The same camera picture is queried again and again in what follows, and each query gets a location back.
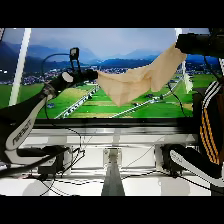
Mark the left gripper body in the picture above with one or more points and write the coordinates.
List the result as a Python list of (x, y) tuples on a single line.
[(88, 75)]

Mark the beige garment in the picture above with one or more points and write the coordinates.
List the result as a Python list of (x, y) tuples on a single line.
[(133, 83)]

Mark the silver frame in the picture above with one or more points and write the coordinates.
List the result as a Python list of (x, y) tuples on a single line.
[(112, 180)]

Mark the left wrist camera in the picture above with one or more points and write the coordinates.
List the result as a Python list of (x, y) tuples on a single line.
[(74, 53)]

